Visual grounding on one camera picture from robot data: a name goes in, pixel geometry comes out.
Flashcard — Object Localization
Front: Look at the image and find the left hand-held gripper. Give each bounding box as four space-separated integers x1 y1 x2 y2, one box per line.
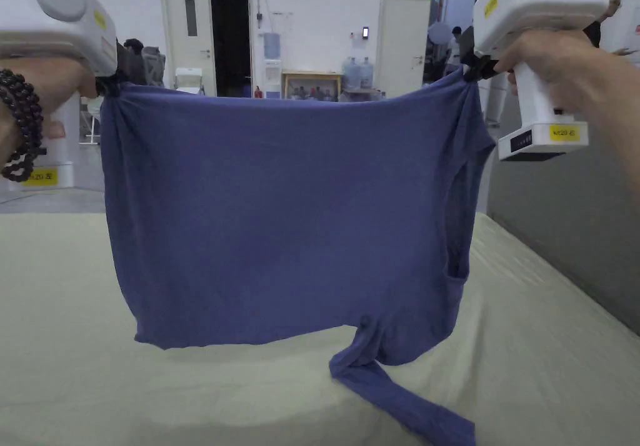
0 0 124 190

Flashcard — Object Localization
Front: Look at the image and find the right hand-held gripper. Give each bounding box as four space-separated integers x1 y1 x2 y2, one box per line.
459 0 622 163

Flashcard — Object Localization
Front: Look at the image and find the dark blue long-sleeved shirt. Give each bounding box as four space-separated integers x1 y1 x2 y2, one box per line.
99 67 497 446

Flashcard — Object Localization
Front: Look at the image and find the person's right forearm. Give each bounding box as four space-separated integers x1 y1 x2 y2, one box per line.
574 45 640 204

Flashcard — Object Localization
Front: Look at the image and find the person's left hand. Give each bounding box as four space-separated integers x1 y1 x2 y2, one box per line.
0 57 99 140

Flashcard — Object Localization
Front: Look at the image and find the person's right hand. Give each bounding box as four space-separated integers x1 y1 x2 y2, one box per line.
492 29 610 116

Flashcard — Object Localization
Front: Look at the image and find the white folding chair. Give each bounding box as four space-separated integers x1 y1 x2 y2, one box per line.
174 68 205 96

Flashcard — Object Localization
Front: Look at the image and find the plain white door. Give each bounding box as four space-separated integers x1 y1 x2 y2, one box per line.
381 0 432 99

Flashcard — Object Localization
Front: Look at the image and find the white door with narrow window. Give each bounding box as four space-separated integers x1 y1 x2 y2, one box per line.
164 0 217 98

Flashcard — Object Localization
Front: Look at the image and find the blue water bottle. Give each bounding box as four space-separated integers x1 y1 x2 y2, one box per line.
342 56 362 91
359 56 376 91

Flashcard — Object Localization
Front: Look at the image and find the white water dispenser with bottle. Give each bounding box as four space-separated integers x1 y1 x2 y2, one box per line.
262 30 283 99

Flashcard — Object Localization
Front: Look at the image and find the small wooden table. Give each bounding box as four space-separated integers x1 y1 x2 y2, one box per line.
281 69 344 102

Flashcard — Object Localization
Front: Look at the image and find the bed with beige sheet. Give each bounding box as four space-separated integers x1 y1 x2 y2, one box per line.
0 210 640 446

